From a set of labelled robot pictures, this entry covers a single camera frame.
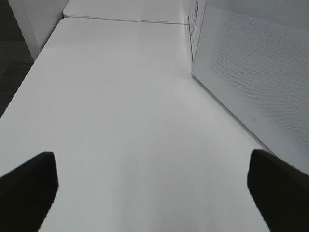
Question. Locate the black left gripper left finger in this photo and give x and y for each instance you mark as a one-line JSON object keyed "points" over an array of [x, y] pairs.
{"points": [[27, 194]]}

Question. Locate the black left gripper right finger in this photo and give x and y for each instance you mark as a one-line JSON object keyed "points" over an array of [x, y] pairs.
{"points": [[280, 192]]}

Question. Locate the white microwave door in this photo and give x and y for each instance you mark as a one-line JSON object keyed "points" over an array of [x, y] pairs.
{"points": [[253, 56]]}

